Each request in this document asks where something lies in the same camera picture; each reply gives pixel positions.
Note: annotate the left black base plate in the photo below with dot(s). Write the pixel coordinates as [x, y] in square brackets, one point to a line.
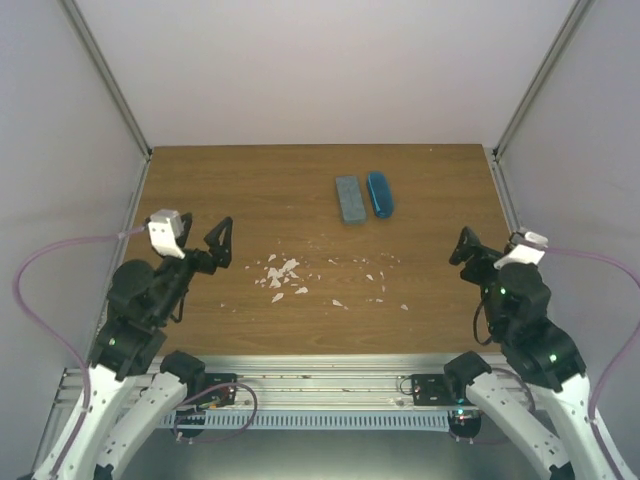
[220, 397]

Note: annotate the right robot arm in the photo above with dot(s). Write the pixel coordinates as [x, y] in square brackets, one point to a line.
[514, 300]

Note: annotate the blue translucent glasses case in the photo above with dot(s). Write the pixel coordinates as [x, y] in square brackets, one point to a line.
[380, 195]

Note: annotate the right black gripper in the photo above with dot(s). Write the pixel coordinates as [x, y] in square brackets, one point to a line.
[471, 246]

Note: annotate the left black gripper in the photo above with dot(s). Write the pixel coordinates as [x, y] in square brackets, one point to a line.
[222, 254]

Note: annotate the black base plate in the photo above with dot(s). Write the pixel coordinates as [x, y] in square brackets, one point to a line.
[220, 397]
[427, 390]

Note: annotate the aluminium rail frame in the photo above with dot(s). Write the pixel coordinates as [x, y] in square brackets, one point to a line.
[334, 382]

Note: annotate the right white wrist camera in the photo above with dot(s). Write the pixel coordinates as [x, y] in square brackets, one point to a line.
[524, 247]

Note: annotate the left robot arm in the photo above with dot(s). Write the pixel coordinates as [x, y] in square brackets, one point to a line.
[102, 435]

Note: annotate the grey-blue glasses case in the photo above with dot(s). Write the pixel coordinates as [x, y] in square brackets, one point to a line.
[350, 199]

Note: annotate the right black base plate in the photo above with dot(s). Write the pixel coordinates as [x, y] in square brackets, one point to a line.
[427, 390]

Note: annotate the slotted grey cable duct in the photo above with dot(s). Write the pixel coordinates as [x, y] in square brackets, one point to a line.
[406, 420]

